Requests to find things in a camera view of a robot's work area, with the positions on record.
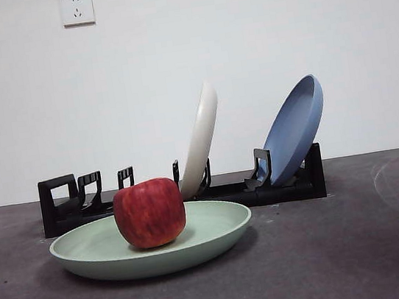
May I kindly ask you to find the red apple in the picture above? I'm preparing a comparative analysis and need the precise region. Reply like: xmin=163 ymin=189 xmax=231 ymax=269
xmin=109 ymin=174 xmax=190 ymax=253

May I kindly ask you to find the green plate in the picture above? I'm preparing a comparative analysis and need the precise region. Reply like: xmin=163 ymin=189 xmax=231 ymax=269
xmin=45 ymin=192 xmax=259 ymax=291

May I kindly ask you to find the blue plate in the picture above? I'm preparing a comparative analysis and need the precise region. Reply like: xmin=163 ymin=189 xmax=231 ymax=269
xmin=252 ymin=72 xmax=336 ymax=189

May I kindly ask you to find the black plate rack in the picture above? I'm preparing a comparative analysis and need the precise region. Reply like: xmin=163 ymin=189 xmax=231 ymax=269
xmin=36 ymin=138 xmax=328 ymax=239

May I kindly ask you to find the white wall socket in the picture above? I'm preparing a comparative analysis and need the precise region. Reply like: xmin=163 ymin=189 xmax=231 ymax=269
xmin=59 ymin=0 xmax=97 ymax=29

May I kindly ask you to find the cream plate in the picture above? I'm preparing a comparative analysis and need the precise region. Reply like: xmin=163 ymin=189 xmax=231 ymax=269
xmin=166 ymin=80 xmax=232 ymax=200

